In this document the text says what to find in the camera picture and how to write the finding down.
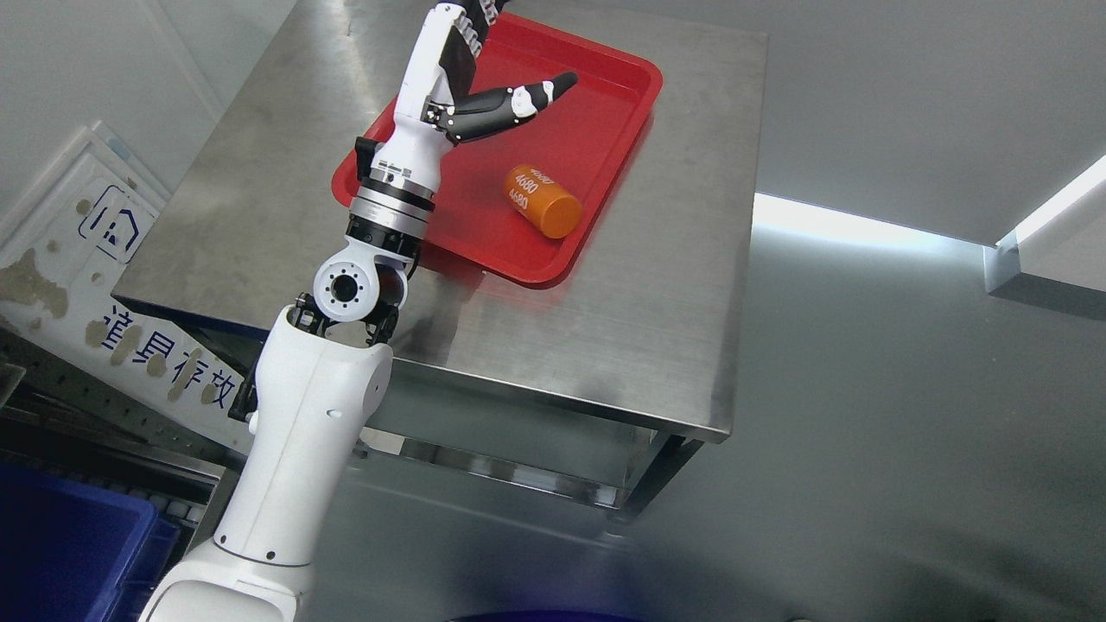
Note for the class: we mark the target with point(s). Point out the blue bin far left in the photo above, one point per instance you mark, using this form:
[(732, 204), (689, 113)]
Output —
[(74, 552)]

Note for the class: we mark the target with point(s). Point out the stainless steel table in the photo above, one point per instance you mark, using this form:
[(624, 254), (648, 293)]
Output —
[(592, 262)]

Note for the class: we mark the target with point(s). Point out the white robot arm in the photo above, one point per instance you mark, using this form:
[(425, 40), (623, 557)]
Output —
[(324, 369)]

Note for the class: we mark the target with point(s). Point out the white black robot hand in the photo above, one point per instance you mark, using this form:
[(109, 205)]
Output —
[(437, 109)]

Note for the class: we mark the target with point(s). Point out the white floor sign board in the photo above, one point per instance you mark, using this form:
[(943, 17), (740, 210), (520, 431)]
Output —
[(66, 243)]

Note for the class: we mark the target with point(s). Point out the orange cylindrical capacitor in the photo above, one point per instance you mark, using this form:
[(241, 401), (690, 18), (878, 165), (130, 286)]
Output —
[(546, 205)]

